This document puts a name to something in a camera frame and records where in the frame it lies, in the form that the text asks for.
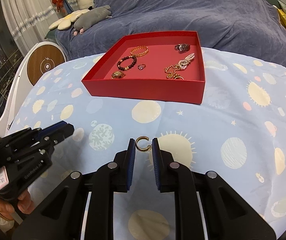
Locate gold hoop earring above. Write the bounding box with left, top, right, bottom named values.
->
left=135, top=135, right=152, bottom=152

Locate gold wristwatch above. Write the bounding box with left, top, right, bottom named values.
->
left=111, top=70, right=126, bottom=79

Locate gold chain necklace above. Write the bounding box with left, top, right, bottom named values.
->
left=164, top=64, right=185, bottom=81

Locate dark bead bracelet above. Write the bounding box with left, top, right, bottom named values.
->
left=116, top=55, right=138, bottom=72

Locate pearl bracelet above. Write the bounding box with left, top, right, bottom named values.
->
left=178, top=52, right=196, bottom=71

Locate red jewelry box tray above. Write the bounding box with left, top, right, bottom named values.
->
left=82, top=31, right=205, bottom=105

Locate left hand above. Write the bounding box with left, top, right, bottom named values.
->
left=0, top=189, right=35, bottom=220

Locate white red label sticker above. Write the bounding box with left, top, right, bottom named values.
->
left=0, top=166, right=9, bottom=190

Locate round wooden white device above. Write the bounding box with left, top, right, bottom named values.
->
left=0, top=41, right=66, bottom=138

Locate blue planet print tablecloth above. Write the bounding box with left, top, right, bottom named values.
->
left=10, top=48, right=286, bottom=236

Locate white flower cushion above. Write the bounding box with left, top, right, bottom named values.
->
left=48, top=9, right=89, bottom=30

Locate silver metal wristwatch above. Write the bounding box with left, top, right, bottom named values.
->
left=174, top=43, right=190, bottom=53

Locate white curtain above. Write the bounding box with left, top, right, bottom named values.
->
left=0, top=0, right=66, bottom=56

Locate grey plush toy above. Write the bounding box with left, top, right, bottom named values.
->
left=73, top=5, right=112, bottom=36

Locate red curtain tie bow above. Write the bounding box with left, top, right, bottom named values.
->
left=52, top=0, right=65, bottom=12

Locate blue velvet sofa cover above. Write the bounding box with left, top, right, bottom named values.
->
left=55, top=0, right=286, bottom=67

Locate gold bangle bracelet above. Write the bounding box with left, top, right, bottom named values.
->
left=129, top=45, right=150, bottom=57

